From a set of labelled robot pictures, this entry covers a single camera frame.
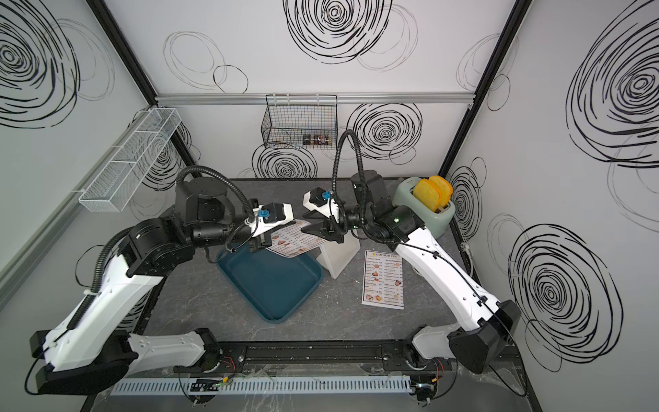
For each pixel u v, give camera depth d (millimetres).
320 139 882
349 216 553
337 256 1016
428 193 889
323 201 510
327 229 550
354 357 767
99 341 378
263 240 470
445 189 867
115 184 734
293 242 646
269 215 417
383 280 891
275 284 862
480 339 371
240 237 451
